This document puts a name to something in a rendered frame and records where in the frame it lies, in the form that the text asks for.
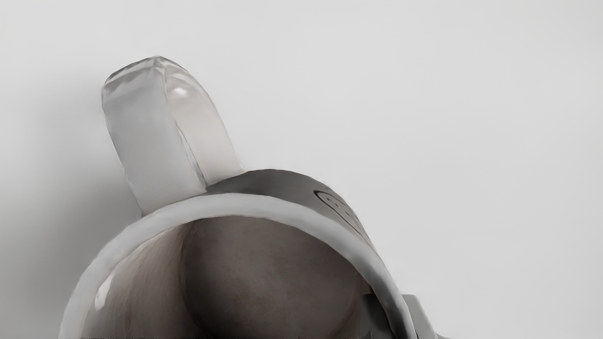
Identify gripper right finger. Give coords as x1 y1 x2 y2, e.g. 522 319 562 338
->
402 294 452 339

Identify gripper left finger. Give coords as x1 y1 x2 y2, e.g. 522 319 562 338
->
359 293 395 339

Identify grey-white ceramic mug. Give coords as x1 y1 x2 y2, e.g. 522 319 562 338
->
57 56 420 339

